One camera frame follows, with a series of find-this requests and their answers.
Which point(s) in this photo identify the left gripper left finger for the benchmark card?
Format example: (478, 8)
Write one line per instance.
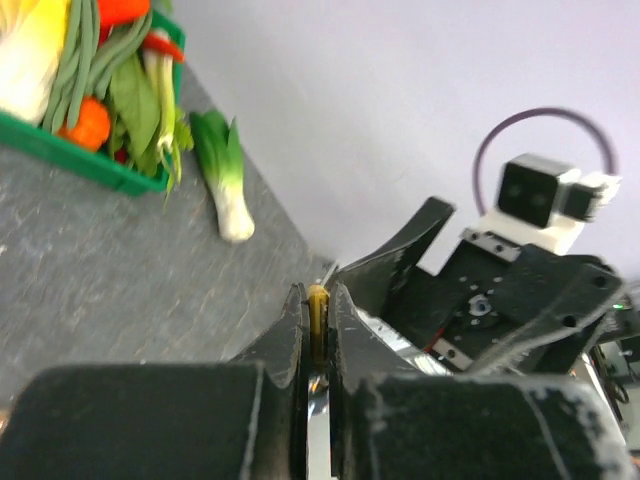
(244, 418)

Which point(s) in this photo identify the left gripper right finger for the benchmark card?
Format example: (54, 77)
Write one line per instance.
(392, 421)

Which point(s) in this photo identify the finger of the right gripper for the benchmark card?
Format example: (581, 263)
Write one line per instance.
(377, 278)

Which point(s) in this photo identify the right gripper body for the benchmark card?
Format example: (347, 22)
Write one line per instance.
(523, 309)

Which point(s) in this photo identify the yellow utility knife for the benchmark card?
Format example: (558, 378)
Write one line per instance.
(319, 453)

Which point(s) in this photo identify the bok choy toy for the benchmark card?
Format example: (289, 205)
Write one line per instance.
(221, 159)

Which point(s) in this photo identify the green leafy vegetable toy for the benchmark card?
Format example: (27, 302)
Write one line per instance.
(134, 130)

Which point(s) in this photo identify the small orange pumpkin toy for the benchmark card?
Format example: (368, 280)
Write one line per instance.
(93, 127)

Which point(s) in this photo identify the green plastic tray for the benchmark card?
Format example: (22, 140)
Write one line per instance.
(99, 165)

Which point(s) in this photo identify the green long beans toy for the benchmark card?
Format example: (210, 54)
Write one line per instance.
(90, 56)

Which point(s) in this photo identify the orange carrot toy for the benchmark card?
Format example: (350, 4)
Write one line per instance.
(116, 12)

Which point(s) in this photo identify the yellow napa cabbage toy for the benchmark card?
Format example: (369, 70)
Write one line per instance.
(32, 38)

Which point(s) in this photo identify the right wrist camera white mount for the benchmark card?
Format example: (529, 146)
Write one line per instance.
(542, 202)

